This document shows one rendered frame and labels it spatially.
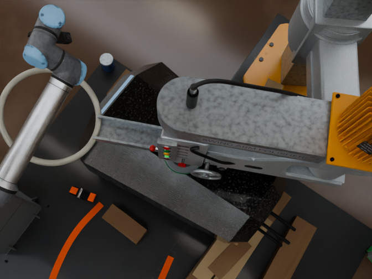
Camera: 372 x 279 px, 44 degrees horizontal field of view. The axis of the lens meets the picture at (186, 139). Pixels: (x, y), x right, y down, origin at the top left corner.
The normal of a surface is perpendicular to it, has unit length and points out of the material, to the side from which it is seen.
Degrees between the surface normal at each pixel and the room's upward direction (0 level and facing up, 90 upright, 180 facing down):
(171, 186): 45
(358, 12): 90
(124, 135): 2
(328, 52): 0
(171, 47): 0
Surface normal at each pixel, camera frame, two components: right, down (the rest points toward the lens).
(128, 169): -0.36, 0.39
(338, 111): 0.04, -0.25
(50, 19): 0.44, -0.26
